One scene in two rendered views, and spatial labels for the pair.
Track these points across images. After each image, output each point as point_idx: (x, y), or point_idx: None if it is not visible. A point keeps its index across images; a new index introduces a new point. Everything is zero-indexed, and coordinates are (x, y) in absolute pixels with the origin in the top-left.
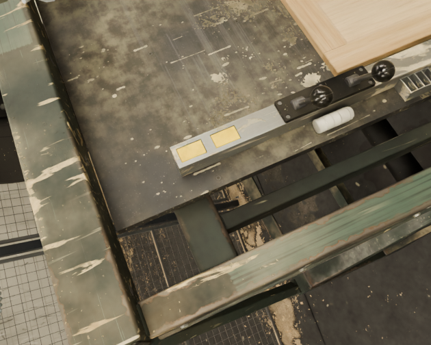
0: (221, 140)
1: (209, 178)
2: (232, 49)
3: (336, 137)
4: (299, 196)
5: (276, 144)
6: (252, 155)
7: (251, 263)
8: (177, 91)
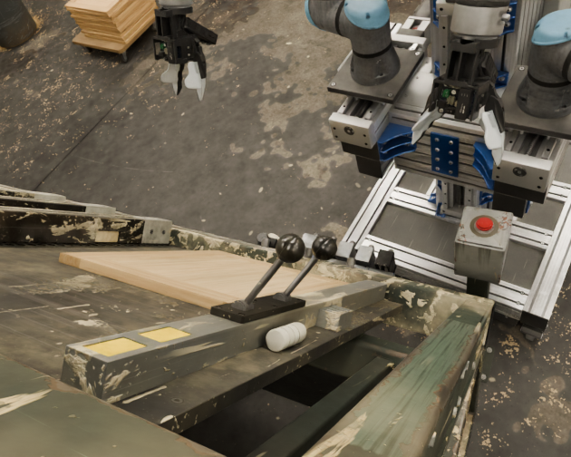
0: (163, 336)
1: (160, 402)
2: (93, 306)
3: (302, 359)
4: (307, 439)
5: (237, 364)
6: (213, 374)
7: (370, 424)
8: (21, 333)
